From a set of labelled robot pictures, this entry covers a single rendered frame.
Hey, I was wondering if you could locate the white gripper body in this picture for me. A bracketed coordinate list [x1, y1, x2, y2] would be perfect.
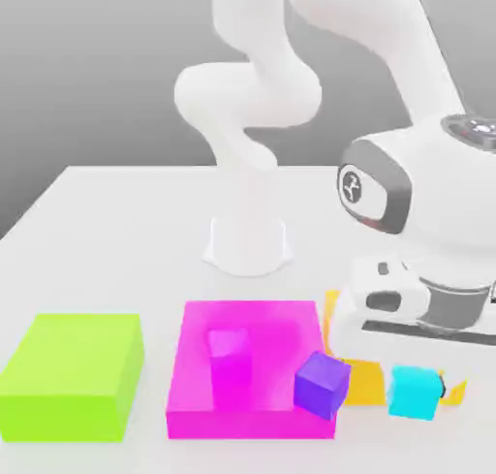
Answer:
[328, 285, 496, 371]

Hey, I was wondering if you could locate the small cyan cube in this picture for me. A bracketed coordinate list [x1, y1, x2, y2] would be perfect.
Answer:
[386, 363, 446, 422]

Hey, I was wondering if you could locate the small purple cube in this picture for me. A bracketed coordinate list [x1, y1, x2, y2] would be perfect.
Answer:
[293, 350, 353, 423]

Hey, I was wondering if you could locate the large magenta box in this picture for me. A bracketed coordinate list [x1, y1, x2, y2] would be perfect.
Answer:
[165, 300, 337, 441]

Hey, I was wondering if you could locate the large green box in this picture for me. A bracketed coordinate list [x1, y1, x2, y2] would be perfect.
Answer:
[0, 313, 145, 443]

